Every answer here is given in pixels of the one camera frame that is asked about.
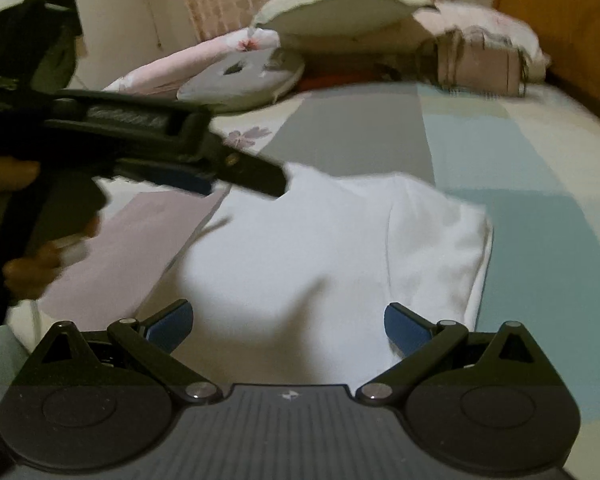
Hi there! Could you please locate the folded pink floral quilt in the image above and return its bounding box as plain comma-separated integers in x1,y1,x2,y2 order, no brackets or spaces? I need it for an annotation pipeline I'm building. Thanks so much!
102,27,281,96

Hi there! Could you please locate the grey round cushion with hole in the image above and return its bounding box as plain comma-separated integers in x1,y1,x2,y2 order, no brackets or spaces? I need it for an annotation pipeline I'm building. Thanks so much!
176,50,306,111

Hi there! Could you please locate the wooden headboard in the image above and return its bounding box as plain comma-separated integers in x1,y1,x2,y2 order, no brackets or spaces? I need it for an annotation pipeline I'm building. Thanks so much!
495,0,600,138

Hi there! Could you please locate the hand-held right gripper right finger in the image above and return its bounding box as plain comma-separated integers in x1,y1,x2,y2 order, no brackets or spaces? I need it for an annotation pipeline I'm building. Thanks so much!
355,302,558,404

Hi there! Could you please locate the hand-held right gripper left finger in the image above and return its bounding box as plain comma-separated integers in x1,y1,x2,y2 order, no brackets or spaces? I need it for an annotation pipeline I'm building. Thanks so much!
22,299,224,404

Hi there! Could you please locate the pale checked pillow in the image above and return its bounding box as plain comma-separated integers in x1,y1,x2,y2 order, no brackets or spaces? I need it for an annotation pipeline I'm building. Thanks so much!
250,0,438,38

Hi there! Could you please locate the person's left hand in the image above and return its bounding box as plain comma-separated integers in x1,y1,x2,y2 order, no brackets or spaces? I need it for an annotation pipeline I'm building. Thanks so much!
0,157,88,303

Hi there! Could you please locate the white printed sweatshirt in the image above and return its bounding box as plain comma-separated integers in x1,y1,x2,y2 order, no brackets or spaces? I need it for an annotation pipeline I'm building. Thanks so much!
172,162,495,386

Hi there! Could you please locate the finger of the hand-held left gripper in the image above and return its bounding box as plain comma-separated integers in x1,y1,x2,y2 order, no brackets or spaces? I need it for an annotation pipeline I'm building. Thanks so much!
207,142,288,199
165,169,216,196

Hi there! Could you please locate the pink handbag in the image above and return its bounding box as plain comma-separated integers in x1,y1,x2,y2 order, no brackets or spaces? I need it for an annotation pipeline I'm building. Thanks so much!
420,27,528,98

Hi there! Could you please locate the checked bed sheet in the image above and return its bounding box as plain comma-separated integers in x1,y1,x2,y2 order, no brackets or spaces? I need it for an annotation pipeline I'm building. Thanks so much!
0,80,600,426

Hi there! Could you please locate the red cloth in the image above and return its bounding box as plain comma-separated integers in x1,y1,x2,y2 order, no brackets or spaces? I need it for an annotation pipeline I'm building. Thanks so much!
300,75,361,92

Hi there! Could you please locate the pink floral pillow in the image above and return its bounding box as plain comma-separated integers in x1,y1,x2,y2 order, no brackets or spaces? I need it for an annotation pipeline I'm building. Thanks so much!
412,2,551,83

